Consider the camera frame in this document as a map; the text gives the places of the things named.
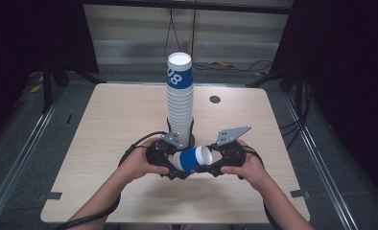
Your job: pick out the black stand leg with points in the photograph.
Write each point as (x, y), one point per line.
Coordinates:
(273, 76)
(47, 89)

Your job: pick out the stack of white paper cups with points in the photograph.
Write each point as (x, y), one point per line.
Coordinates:
(180, 108)

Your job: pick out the yellow floor tape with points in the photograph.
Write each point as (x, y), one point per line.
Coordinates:
(36, 88)
(221, 64)

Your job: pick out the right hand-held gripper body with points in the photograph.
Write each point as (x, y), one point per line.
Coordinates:
(233, 155)

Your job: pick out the black cup holder stand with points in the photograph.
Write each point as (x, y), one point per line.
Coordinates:
(192, 131)

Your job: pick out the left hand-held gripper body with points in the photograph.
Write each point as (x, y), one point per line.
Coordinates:
(160, 153)

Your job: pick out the round dark table grommet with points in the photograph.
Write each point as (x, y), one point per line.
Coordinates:
(215, 99)

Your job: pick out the blue banded paper cup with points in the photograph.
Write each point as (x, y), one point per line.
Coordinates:
(190, 159)

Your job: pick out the person's right hand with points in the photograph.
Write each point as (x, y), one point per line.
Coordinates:
(252, 174)

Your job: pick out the grey tape strip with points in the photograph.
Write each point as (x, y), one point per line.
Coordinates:
(53, 195)
(299, 193)

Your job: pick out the person's left hand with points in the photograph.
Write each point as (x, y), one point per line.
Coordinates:
(136, 164)

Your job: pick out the metal floor rail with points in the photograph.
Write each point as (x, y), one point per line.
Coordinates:
(24, 150)
(318, 159)

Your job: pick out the small black floor tape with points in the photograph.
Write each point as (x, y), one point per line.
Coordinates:
(69, 119)

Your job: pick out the black curtain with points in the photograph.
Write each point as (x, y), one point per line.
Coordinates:
(24, 38)
(347, 64)

